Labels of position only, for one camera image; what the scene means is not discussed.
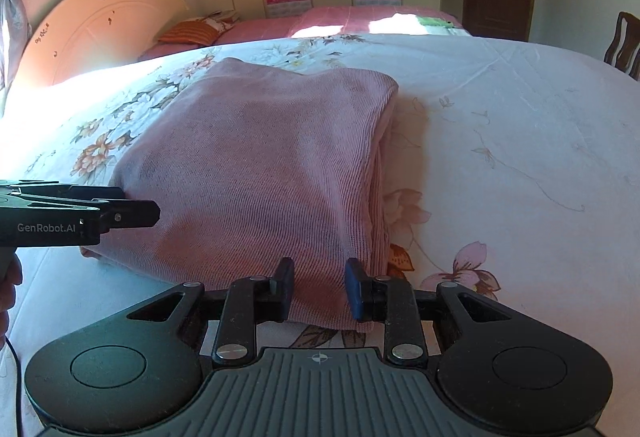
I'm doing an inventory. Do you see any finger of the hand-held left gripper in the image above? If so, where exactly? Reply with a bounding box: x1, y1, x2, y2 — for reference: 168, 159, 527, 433
30, 198, 161, 235
0, 179, 126, 208

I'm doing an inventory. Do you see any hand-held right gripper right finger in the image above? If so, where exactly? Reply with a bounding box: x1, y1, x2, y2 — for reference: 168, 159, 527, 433
345, 257, 511, 363

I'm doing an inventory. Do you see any pink checked bed sheet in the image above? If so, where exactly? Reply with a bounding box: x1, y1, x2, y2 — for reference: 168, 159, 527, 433
137, 6, 473, 62

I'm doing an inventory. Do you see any wooden headboard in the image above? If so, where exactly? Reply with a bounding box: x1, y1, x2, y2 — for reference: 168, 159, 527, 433
17, 0, 190, 85

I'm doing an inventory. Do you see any person's left hand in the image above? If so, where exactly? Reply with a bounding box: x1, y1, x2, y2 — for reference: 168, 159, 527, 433
0, 252, 24, 336

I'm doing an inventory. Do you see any striped pillow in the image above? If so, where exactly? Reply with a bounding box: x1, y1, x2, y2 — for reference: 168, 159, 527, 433
157, 12, 241, 46

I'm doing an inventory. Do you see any dark wooden chair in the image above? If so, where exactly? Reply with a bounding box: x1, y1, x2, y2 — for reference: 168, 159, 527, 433
603, 12, 640, 82

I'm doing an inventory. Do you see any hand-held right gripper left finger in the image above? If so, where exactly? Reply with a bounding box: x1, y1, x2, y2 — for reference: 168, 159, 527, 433
127, 257, 296, 366

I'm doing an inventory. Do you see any pink sweater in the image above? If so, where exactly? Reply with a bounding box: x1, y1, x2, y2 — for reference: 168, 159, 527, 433
82, 57, 401, 333

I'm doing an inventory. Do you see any black cable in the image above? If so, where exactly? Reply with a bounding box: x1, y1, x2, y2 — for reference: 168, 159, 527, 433
4, 337, 27, 424

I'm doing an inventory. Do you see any floral bed blanket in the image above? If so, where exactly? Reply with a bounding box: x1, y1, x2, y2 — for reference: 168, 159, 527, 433
0, 33, 640, 437

